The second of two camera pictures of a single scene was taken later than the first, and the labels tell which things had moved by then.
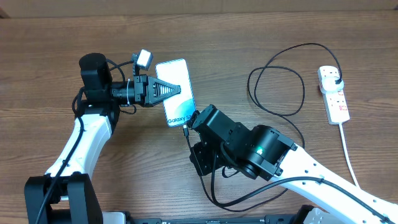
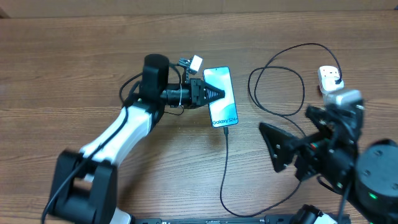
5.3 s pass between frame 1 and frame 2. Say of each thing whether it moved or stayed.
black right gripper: moved
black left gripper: moved
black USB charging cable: moved
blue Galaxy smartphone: moved
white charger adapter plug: stayed
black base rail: stayed
